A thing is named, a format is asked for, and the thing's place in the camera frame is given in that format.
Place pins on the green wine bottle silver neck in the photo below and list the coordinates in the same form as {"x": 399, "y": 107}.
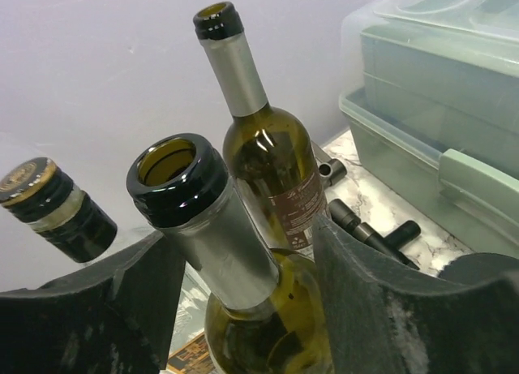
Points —
{"x": 266, "y": 149}

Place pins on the black metal pipe fitting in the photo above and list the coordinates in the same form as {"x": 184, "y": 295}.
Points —
{"x": 331, "y": 172}

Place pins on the green wine bottle tan label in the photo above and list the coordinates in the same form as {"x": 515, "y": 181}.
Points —
{"x": 264, "y": 313}

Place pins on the clear flat liquor bottle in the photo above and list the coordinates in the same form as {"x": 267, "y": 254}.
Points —
{"x": 42, "y": 196}

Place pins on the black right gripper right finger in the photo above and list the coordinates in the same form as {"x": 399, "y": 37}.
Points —
{"x": 385, "y": 317}

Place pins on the translucent green storage box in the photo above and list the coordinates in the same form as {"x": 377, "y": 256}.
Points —
{"x": 430, "y": 89}

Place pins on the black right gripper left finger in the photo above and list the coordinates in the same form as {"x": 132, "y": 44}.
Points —
{"x": 114, "y": 316}

